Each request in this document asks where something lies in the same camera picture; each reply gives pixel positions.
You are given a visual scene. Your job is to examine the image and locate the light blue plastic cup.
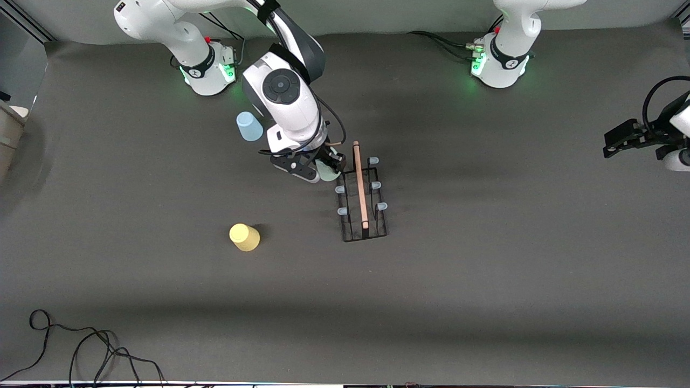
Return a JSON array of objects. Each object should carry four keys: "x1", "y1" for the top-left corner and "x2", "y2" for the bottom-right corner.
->
[{"x1": 236, "y1": 112, "x2": 264, "y2": 142}]

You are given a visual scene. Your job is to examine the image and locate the black base cables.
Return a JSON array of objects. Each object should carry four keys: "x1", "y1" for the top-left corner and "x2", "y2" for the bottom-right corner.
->
[
  {"x1": 171, "y1": 5, "x2": 246, "y2": 71},
  {"x1": 407, "y1": 30, "x2": 475, "y2": 63}
]

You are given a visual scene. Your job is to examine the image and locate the dark grey table mat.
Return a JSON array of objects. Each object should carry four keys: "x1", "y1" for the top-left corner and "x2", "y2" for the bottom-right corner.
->
[{"x1": 0, "y1": 22, "x2": 690, "y2": 384}]

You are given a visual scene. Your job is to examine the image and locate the black left base cables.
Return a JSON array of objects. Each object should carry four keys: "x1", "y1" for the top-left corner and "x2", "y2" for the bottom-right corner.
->
[{"x1": 407, "y1": 30, "x2": 475, "y2": 63}]

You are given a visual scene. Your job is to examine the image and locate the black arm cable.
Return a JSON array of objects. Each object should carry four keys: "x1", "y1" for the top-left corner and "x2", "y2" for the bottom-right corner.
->
[
  {"x1": 253, "y1": 0, "x2": 347, "y2": 157},
  {"x1": 641, "y1": 75, "x2": 690, "y2": 135}
]

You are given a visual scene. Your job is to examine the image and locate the loose thin black cable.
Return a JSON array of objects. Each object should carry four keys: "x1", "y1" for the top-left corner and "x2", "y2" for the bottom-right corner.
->
[{"x1": 0, "y1": 309, "x2": 165, "y2": 386}]

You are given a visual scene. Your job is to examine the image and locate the yellow plastic cup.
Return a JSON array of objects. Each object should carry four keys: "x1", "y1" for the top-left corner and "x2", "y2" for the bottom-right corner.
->
[{"x1": 229, "y1": 223, "x2": 260, "y2": 252}]

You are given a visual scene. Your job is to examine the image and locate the black right base cables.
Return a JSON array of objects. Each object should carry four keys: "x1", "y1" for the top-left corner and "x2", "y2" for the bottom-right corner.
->
[{"x1": 171, "y1": 5, "x2": 246, "y2": 71}]

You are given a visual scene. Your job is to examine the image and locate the black wire cup holder rack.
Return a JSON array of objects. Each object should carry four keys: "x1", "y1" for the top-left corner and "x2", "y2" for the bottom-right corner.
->
[{"x1": 330, "y1": 141, "x2": 389, "y2": 243}]

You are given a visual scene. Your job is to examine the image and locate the pale green plastic cup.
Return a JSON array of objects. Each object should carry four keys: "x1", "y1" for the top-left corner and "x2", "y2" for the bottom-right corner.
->
[{"x1": 315, "y1": 161, "x2": 342, "y2": 182}]

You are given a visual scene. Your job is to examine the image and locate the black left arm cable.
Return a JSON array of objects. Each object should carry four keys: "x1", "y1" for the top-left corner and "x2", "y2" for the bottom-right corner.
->
[{"x1": 641, "y1": 75, "x2": 690, "y2": 135}]

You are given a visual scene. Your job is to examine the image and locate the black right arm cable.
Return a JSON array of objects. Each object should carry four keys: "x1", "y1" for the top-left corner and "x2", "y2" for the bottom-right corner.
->
[{"x1": 253, "y1": 0, "x2": 347, "y2": 157}]

